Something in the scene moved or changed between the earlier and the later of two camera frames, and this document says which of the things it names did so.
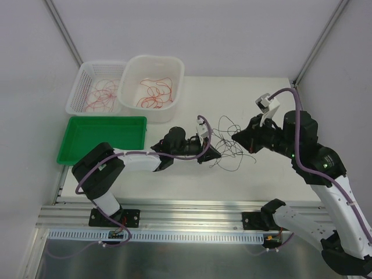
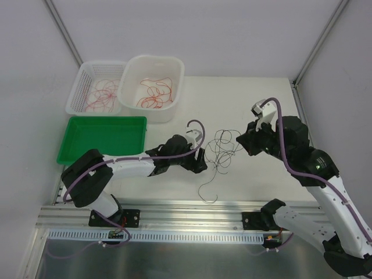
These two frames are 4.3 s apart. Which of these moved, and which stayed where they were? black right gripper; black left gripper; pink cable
Moved: black left gripper
Stayed: black right gripper; pink cable
